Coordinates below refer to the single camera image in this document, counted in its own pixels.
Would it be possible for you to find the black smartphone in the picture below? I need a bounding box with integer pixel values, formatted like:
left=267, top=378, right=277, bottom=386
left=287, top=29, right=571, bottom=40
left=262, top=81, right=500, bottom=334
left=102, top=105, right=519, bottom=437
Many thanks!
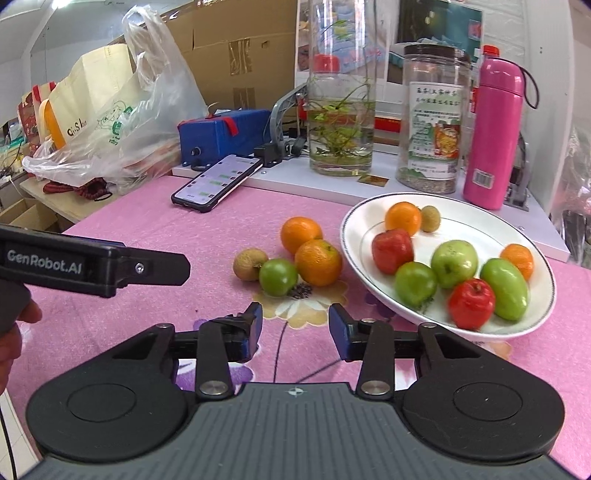
left=171, top=155, right=263, bottom=213

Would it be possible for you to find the grey metal lever press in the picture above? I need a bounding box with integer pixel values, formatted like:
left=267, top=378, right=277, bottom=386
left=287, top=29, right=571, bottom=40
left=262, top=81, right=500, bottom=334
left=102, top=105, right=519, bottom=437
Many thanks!
left=269, top=83, right=308, bottom=159

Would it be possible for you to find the brown cardboard box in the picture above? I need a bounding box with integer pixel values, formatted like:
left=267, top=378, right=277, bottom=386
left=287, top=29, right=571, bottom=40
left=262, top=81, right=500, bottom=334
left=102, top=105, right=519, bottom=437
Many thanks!
left=118, top=1, right=297, bottom=121

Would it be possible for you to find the orange tangerine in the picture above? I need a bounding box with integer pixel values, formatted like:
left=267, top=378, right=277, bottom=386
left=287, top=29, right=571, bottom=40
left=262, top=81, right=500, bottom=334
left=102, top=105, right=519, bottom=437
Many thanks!
left=500, top=244, right=535, bottom=281
left=385, top=202, right=422, bottom=236
left=280, top=216, right=324, bottom=255
left=294, top=239, right=342, bottom=287

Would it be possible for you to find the white shelf unit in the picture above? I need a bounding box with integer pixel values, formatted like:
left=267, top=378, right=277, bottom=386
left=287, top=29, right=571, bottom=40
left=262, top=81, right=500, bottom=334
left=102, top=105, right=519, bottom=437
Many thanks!
left=524, top=1, right=575, bottom=213

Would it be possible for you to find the tan longan fruit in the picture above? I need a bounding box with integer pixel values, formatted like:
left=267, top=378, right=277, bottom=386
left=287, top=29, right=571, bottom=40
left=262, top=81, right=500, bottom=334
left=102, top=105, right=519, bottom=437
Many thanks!
left=421, top=205, right=441, bottom=233
left=232, top=248, right=269, bottom=282

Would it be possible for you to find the clear plastic tea jar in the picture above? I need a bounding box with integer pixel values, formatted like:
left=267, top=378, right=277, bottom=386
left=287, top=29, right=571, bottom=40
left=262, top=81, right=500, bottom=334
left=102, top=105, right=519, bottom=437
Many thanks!
left=397, top=43, right=470, bottom=195

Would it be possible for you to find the red capped plastic bottle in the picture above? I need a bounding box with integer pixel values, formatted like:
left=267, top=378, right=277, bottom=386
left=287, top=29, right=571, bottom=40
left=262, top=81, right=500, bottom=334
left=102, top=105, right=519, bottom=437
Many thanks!
left=308, top=53, right=339, bottom=155

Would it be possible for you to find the green round apple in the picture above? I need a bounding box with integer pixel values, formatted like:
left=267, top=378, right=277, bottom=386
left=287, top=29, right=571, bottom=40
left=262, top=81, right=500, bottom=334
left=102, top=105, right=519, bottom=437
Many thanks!
left=431, top=240, right=479, bottom=289

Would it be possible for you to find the red small apple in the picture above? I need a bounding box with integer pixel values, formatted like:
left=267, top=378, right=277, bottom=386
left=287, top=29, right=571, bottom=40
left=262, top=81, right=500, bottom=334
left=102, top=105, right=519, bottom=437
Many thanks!
left=448, top=278, right=496, bottom=331
left=372, top=229, right=415, bottom=275

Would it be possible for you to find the tall glass plant vase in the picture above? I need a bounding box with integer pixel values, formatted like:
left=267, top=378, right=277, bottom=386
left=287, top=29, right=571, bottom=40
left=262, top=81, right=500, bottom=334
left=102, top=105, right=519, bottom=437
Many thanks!
left=305, top=1, right=377, bottom=177

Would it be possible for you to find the person left hand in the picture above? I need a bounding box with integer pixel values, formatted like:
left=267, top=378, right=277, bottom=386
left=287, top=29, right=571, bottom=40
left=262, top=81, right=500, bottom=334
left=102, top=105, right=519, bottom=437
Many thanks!
left=0, top=300, right=42, bottom=394

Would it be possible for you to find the small green tomato back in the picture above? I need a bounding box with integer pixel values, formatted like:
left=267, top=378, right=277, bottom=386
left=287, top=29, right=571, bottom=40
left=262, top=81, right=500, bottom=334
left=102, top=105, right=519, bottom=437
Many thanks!
left=259, top=258, right=298, bottom=297

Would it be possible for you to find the red small apple front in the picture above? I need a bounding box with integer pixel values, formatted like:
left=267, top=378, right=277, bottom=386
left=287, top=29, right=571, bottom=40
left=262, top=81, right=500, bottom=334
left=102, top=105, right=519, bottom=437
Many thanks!
left=448, top=278, right=496, bottom=331

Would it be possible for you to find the pink floral tablecloth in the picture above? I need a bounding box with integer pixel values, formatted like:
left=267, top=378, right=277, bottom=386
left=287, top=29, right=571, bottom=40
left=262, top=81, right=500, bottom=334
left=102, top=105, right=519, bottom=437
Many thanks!
left=8, top=176, right=590, bottom=478

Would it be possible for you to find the white ceramic plate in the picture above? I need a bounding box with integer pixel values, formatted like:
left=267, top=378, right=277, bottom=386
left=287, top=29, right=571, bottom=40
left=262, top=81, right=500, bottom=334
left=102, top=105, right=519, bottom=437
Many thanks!
left=341, top=193, right=556, bottom=342

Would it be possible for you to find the pink thermos bottle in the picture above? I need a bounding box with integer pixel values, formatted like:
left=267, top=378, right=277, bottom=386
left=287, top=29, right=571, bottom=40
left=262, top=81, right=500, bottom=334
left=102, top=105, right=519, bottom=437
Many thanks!
left=463, top=57, right=540, bottom=211

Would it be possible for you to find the white plastic shopping bag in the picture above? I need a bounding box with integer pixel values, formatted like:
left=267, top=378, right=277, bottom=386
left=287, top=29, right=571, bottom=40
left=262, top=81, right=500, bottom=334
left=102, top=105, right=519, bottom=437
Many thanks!
left=22, top=6, right=208, bottom=195

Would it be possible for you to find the large green oval fruit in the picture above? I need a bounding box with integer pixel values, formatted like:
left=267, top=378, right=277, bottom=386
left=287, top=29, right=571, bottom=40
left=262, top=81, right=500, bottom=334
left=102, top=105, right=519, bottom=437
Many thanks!
left=480, top=258, right=529, bottom=322

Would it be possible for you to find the blue plastic tool box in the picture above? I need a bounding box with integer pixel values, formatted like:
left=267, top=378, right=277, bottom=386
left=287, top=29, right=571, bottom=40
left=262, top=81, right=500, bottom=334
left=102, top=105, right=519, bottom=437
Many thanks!
left=177, top=109, right=270, bottom=167

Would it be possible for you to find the clear crumpled plastic bag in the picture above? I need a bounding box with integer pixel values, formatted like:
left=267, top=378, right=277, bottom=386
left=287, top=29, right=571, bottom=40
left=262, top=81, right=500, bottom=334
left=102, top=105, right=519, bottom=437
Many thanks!
left=551, top=123, right=590, bottom=269

